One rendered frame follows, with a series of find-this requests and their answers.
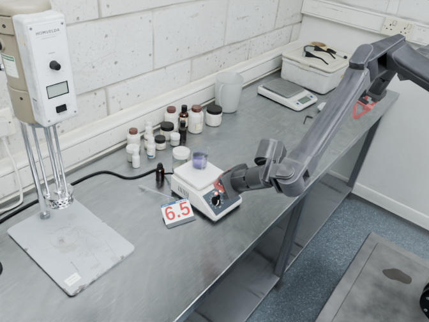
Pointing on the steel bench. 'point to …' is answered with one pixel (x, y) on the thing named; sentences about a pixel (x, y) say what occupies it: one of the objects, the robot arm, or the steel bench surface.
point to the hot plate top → (200, 182)
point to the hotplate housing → (188, 191)
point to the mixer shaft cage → (66, 196)
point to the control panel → (221, 201)
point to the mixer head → (37, 62)
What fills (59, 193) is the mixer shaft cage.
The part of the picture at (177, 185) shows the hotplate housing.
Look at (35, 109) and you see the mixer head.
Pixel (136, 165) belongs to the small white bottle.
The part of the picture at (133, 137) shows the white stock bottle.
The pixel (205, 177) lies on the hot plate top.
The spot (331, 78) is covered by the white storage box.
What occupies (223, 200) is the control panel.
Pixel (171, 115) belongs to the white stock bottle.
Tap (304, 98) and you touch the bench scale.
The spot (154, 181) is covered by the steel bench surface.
